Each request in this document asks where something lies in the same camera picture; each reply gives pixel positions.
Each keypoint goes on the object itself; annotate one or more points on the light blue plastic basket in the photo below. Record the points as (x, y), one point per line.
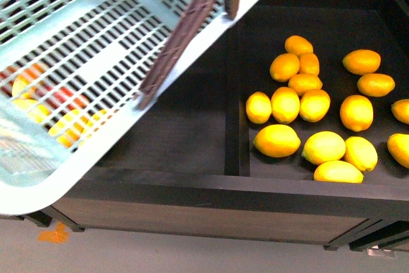
(71, 83)

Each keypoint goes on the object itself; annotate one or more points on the orange floor tape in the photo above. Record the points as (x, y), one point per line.
(58, 235)

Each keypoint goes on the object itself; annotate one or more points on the yellow lemon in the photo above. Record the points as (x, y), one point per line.
(400, 110)
(314, 105)
(298, 45)
(338, 171)
(258, 108)
(285, 105)
(301, 83)
(356, 113)
(284, 67)
(397, 146)
(309, 64)
(323, 146)
(376, 85)
(277, 141)
(361, 153)
(362, 62)

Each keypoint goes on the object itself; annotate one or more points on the dark fruit display bin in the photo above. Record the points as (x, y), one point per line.
(189, 166)

